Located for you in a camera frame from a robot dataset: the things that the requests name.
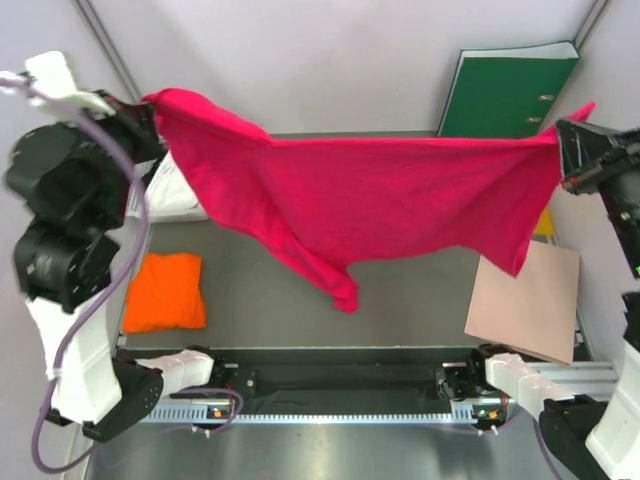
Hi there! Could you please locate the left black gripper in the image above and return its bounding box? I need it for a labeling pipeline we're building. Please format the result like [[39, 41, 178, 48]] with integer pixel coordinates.
[[54, 88, 165, 230]]

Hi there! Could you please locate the pink t shirt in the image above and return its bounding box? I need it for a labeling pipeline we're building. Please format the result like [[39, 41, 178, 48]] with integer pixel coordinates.
[[142, 87, 597, 315]]

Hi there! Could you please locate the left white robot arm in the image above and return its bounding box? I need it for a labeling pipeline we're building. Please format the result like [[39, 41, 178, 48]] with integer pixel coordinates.
[[5, 120, 227, 443]]

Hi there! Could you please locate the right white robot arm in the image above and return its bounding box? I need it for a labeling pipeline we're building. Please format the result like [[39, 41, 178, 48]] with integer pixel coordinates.
[[466, 119, 639, 479]]

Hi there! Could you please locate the white t shirt in basket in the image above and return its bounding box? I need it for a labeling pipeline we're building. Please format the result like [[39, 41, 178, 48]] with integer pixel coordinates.
[[146, 153, 199, 214]]

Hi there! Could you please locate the yellow folder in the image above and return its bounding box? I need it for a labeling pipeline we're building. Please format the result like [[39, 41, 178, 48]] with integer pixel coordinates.
[[534, 207, 555, 237]]

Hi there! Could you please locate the orange folded t shirt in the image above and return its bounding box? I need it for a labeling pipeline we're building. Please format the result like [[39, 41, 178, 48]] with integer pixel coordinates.
[[122, 253, 207, 334]]

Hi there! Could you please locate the beige paper folder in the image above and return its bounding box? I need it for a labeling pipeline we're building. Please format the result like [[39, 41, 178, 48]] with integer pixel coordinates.
[[465, 241, 580, 365]]

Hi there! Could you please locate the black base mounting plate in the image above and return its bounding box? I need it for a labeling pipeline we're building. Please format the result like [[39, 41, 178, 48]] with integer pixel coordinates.
[[169, 364, 526, 401]]

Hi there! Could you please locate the green ring binder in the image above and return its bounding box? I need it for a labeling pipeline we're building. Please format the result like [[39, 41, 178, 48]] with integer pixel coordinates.
[[437, 41, 581, 139]]

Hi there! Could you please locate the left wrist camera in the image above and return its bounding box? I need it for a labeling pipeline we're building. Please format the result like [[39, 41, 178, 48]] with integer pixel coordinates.
[[25, 50, 116, 116]]

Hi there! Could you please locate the aluminium rail frame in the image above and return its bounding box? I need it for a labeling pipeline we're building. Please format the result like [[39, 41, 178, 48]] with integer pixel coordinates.
[[59, 363, 629, 480]]

